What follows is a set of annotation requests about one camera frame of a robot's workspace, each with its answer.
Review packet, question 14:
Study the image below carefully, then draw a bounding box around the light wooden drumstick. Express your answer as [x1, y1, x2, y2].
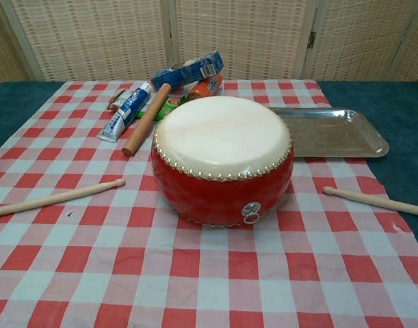
[322, 186, 418, 219]
[0, 178, 127, 219]

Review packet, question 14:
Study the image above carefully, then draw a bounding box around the red drum with white skin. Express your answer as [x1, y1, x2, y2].
[150, 95, 295, 229]

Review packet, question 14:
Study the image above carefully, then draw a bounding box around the green snack packet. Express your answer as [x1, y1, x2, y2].
[136, 95, 187, 122]

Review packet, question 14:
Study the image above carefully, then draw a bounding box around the orange snack packet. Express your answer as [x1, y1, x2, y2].
[186, 73, 224, 103]

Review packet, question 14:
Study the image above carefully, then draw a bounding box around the wooden rolling pin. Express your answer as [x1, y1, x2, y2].
[121, 83, 172, 157]

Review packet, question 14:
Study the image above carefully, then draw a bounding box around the blue cookie package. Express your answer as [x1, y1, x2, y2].
[150, 50, 226, 92]

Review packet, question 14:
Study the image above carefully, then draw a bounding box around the white blue toothpaste tube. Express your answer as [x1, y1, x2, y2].
[96, 81, 153, 143]

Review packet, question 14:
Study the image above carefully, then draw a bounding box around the red white checkered tablecloth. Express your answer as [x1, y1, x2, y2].
[0, 79, 418, 328]

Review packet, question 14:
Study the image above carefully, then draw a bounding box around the silver brown foil packet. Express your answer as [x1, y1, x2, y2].
[107, 89, 133, 112]

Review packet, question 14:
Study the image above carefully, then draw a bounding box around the stainless steel tray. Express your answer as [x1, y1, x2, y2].
[266, 107, 390, 160]

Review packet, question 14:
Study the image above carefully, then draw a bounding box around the woven bamboo folding screen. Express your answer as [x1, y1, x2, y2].
[0, 0, 418, 86]

